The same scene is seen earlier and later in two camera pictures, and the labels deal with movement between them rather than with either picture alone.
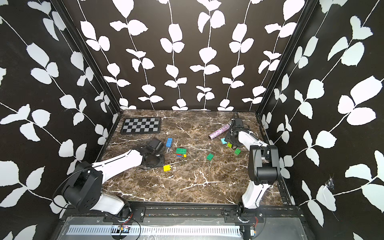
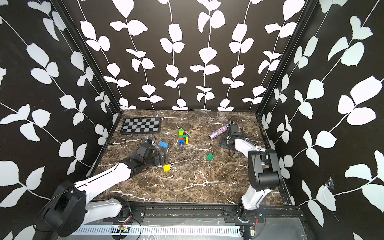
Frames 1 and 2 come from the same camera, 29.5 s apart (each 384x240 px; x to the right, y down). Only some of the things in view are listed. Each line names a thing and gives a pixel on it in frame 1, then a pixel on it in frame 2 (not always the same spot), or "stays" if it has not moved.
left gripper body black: [158, 161] stays
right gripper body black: [230, 137] to [225, 142]
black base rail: [238, 213] stays
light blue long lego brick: [169, 142] to [163, 144]
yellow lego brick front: [167, 168] stays
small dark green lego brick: [210, 157] stays
